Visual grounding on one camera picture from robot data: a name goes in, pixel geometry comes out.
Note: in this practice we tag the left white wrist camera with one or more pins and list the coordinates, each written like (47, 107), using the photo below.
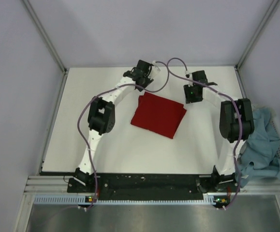
(155, 70)

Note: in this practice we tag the white laundry basket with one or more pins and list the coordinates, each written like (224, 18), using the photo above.
(273, 122)

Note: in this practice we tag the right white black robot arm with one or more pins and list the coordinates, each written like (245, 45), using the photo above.
(235, 124)

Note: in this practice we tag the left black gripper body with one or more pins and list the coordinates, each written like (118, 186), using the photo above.
(146, 80)

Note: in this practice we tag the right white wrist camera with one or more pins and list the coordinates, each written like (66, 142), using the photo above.
(188, 74)

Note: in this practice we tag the light blue t shirt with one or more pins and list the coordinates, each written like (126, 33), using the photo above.
(257, 158)

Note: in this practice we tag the red t shirt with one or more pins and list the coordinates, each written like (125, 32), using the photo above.
(159, 115)

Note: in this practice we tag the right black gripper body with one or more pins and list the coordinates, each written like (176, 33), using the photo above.
(190, 94)

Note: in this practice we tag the right aluminium frame post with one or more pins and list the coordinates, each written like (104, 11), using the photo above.
(273, 6)

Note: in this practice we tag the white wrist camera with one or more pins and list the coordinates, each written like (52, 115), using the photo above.
(155, 70)
(188, 74)

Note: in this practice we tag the aluminium frame post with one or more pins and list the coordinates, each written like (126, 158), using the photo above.
(43, 34)
(273, 6)

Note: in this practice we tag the left aluminium frame post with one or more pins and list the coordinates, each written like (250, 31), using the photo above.
(43, 34)

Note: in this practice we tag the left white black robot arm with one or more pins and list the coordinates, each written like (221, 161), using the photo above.
(101, 116)

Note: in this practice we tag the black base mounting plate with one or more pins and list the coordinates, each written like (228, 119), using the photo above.
(146, 187)

